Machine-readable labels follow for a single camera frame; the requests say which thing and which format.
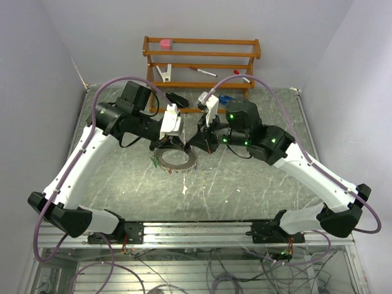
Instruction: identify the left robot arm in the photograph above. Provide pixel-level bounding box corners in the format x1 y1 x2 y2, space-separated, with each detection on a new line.
28 81 184 243

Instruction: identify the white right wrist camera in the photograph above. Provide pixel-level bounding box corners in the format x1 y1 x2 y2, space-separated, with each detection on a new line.
204 95 219 127

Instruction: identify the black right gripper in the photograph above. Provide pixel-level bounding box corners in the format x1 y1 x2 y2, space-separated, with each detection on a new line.
188 111 249 154

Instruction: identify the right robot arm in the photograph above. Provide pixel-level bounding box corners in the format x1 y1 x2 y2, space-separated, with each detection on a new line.
186 99 371 243

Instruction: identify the red capped white marker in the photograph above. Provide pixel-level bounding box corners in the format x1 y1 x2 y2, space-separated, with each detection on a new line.
233 70 252 84

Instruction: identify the purple cable loop below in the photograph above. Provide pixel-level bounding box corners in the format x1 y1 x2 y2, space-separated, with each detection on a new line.
69 235 145 294

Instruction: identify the blue stapler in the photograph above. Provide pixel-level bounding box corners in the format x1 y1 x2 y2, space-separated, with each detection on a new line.
218 94 233 105

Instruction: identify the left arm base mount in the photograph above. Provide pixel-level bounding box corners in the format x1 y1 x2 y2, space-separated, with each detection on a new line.
104 220 144 244

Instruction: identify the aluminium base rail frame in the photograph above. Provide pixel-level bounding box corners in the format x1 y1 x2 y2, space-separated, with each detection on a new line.
32 219 358 249

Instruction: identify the green key tag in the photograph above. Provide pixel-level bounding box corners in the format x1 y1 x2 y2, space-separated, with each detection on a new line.
151 157 159 168

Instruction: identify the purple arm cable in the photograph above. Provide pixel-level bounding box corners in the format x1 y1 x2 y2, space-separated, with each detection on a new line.
32 75 175 263
206 74 382 235

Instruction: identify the red white marker pen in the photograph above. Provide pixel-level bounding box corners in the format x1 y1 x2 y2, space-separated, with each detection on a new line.
189 66 218 78

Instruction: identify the wooden shelf rack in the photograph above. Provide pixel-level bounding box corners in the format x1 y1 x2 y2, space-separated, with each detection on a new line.
142 36 262 114

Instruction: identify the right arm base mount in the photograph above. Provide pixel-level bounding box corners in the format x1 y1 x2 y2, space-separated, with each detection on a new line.
246 209 305 244

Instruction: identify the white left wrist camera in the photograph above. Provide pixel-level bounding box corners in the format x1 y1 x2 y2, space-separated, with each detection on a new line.
159 104 183 140

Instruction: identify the white plastic clamp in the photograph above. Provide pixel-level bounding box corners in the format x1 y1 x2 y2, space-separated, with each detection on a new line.
155 64 172 83

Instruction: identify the black object on rack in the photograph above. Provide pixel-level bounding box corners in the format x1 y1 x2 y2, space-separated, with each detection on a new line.
165 91 190 108

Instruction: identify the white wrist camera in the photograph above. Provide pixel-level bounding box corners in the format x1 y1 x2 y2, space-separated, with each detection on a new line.
204 95 219 127
159 104 183 140

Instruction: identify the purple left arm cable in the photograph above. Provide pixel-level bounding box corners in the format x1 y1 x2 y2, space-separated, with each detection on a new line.
32 75 175 263

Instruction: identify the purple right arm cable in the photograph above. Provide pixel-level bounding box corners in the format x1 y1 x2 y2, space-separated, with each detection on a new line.
206 74 382 235

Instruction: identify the round metal keyring disc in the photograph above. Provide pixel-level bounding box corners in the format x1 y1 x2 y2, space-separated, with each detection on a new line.
151 149 198 174

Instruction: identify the pink eraser block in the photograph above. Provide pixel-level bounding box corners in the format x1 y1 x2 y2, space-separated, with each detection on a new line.
159 39 173 50

